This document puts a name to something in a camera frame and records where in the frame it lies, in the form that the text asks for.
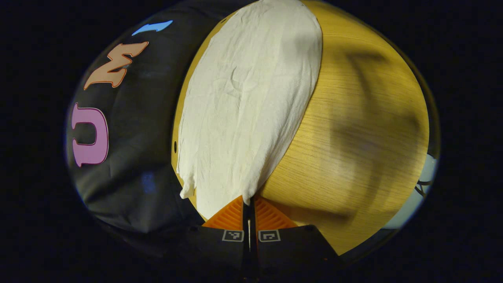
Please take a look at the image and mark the white jeans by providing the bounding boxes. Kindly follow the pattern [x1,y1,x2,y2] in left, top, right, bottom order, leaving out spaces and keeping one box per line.
[176,0,323,221]

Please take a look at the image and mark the black backdrop cloth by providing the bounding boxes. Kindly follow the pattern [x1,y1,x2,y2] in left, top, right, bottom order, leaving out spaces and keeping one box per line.
[65,0,236,256]

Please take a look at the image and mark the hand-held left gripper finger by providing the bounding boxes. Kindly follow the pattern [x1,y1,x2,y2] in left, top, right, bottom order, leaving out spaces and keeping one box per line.
[185,195,251,277]
[251,195,340,277]

